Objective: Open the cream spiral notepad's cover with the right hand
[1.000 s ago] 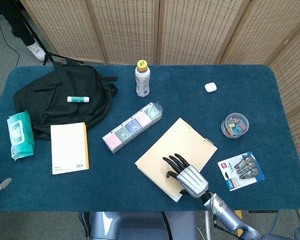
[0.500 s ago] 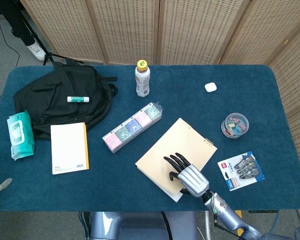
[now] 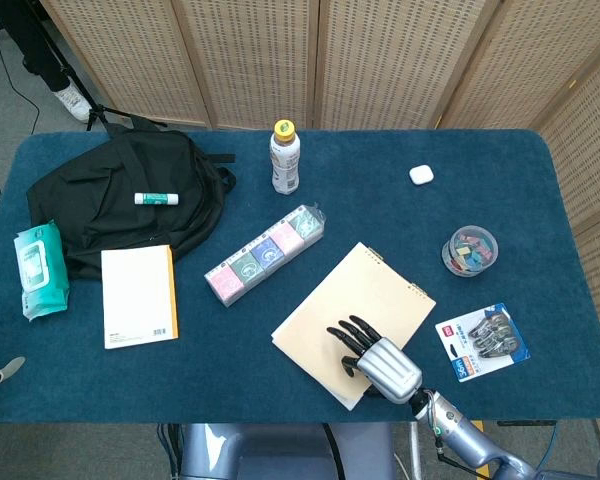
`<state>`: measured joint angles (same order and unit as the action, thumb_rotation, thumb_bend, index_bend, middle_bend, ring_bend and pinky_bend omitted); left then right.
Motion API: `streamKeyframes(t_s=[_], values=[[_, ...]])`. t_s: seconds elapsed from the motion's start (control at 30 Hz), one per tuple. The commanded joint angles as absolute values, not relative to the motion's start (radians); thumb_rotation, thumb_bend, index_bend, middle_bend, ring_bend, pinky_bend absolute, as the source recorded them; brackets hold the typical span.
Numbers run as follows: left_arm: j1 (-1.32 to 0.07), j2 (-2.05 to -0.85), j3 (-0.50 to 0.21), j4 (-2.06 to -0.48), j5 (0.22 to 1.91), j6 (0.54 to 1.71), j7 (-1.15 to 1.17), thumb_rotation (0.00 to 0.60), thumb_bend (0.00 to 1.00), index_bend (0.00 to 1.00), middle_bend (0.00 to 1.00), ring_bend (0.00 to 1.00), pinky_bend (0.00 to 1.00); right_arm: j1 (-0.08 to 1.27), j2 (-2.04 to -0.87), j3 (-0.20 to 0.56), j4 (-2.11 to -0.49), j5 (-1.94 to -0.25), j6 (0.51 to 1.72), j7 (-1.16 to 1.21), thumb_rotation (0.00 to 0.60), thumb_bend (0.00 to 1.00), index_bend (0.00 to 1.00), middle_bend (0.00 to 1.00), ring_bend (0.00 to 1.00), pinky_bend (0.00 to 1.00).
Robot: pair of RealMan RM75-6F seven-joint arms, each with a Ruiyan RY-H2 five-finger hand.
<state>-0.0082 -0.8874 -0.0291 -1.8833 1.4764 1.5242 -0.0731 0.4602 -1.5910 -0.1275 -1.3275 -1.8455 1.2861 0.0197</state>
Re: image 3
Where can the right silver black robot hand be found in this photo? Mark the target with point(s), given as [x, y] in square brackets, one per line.
[387, 367]

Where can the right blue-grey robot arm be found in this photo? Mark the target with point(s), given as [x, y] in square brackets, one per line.
[470, 440]

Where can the white notebook orange spine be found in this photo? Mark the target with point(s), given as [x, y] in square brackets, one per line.
[135, 295]

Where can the binder clip retail card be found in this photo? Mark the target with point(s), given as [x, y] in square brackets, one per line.
[482, 345]

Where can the blue-grey robot torso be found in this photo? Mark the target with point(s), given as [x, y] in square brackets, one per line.
[280, 455]

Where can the clear jar of coloured clips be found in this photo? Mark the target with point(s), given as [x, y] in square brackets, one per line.
[469, 250]

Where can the dark blue tablecloth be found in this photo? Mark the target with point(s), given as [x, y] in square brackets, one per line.
[230, 370]

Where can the pastel tissue multipack in plastic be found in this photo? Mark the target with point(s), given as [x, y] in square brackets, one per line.
[260, 260]

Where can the white earbuds case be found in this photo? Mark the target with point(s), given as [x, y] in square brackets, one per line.
[421, 175]

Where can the white drink bottle yellow cap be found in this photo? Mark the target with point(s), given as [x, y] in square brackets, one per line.
[285, 165]

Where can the white green glue stick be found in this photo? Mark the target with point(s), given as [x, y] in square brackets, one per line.
[156, 199]

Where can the woven wood-framed folding screen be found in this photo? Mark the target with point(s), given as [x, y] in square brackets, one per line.
[380, 60]

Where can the black backpack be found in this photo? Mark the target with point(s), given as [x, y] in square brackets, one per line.
[105, 220]

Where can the green wet wipes pack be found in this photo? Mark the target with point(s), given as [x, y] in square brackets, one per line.
[40, 270]

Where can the black foot with grey tip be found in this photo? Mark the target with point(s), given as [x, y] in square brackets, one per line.
[2, 372]

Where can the black tripod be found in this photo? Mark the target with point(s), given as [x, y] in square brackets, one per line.
[96, 107]

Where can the white sneaker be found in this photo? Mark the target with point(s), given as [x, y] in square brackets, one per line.
[74, 102]

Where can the person leg black trousers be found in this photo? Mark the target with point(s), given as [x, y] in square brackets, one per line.
[35, 45]

